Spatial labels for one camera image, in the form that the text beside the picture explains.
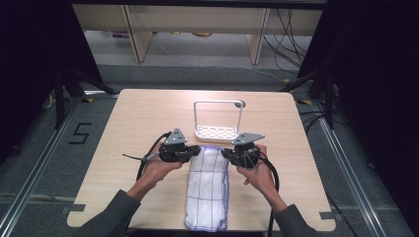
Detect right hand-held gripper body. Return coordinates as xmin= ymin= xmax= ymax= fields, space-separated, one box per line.
xmin=226 ymin=131 xmax=266 ymax=171

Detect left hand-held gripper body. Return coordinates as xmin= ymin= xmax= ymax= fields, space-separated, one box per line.
xmin=158 ymin=127 xmax=194 ymax=165

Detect white towel rack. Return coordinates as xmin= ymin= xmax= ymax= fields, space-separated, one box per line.
xmin=193 ymin=99 xmax=245 ymax=144

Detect white cloth with blue lines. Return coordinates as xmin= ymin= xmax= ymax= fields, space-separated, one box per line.
xmin=184 ymin=145 xmax=230 ymax=233

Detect person's left hand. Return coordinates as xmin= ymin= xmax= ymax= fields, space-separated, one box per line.
xmin=137 ymin=141 xmax=183 ymax=194

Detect person's right hand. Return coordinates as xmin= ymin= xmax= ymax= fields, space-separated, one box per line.
xmin=235 ymin=143 xmax=280 ymax=205

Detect black metal stand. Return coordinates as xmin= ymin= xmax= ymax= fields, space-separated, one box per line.
xmin=280 ymin=67 xmax=338 ymax=130
xmin=53 ymin=65 xmax=120 ymax=130

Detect light wooden desk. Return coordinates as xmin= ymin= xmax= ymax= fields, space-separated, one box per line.
xmin=72 ymin=3 xmax=324 ymax=65

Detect black curtain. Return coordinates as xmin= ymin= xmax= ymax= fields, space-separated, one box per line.
xmin=297 ymin=0 xmax=419 ymax=228
xmin=0 ymin=0 xmax=104 ymax=166

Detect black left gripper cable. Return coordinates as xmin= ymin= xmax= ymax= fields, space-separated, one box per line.
xmin=122 ymin=131 xmax=173 ymax=182

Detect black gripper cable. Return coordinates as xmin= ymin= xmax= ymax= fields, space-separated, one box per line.
xmin=122 ymin=131 xmax=173 ymax=182
xmin=256 ymin=153 xmax=282 ymax=237

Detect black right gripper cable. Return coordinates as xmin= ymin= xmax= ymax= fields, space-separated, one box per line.
xmin=256 ymin=153 xmax=282 ymax=237

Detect black floor cables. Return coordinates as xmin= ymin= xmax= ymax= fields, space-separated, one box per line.
xmin=297 ymin=109 xmax=328 ymax=133

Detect white floor cable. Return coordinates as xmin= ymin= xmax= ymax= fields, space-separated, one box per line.
xmin=243 ymin=64 xmax=289 ymax=84

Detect aluminium floor rail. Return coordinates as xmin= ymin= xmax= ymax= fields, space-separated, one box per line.
xmin=0 ymin=95 xmax=83 ymax=237
xmin=310 ymin=98 xmax=385 ymax=237

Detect bundle of black cables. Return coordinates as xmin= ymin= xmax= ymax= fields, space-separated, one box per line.
xmin=263 ymin=8 xmax=309 ymax=75

